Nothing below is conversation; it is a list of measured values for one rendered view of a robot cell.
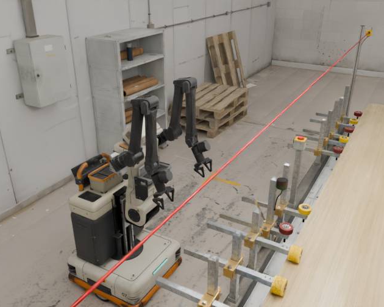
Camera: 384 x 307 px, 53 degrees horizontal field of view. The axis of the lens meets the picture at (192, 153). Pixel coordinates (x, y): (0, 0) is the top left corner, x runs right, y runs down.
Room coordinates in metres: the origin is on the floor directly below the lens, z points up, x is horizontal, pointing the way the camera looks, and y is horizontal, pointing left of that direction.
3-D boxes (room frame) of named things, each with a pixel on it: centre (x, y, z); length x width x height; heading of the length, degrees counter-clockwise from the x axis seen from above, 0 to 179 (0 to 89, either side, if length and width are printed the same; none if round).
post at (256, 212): (1.69, -0.34, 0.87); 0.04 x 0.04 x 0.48; 60
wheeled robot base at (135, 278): (2.39, 0.52, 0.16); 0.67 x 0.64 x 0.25; 60
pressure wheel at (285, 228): (1.82, -0.54, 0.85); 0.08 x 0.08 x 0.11
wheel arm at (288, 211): (2.11, -0.53, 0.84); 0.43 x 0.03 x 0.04; 60
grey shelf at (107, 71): (4.63, 0.75, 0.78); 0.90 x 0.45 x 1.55; 150
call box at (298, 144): (2.35, -0.72, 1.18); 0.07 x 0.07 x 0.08; 60
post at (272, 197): (1.91, -0.46, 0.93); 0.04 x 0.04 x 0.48; 60
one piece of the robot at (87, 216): (2.44, 0.60, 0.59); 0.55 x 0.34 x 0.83; 150
